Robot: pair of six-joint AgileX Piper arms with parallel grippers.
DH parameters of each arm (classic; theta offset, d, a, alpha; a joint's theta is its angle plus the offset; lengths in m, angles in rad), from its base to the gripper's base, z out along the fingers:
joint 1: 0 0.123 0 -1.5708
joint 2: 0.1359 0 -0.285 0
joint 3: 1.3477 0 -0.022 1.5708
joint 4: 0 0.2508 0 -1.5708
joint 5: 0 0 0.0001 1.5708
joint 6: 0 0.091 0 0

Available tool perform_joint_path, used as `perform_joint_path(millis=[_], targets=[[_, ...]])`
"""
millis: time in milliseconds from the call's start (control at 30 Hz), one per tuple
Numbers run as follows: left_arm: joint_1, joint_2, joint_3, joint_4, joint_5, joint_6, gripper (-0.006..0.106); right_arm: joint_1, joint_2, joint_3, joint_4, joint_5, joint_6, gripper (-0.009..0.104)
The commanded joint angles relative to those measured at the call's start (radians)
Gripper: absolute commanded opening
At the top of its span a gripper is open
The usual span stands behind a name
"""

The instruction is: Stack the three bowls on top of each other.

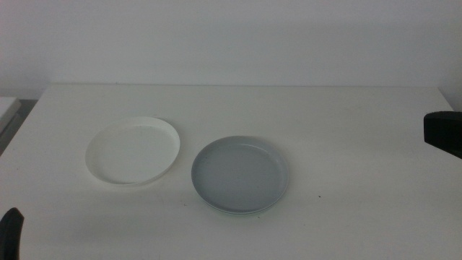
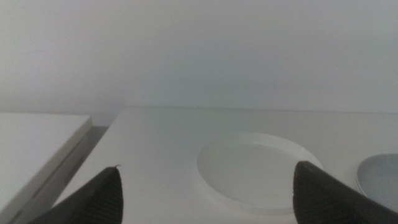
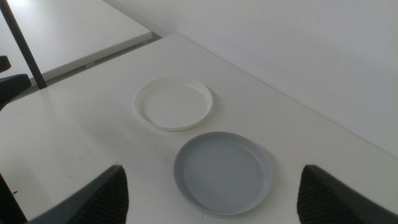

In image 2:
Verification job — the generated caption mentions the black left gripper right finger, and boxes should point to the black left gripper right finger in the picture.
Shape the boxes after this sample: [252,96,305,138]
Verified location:
[292,160,398,224]

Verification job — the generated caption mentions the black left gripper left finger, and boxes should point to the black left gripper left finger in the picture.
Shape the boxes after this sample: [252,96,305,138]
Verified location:
[28,165,124,224]

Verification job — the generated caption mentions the gray shallow bowl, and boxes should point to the gray shallow bowl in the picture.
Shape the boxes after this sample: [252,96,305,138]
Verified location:
[356,153,398,214]

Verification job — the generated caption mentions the white shallow bowl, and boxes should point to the white shallow bowl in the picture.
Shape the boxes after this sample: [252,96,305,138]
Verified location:
[196,132,326,216]

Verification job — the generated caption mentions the white side table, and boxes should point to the white side table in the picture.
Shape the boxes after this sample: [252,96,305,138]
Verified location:
[0,112,93,224]

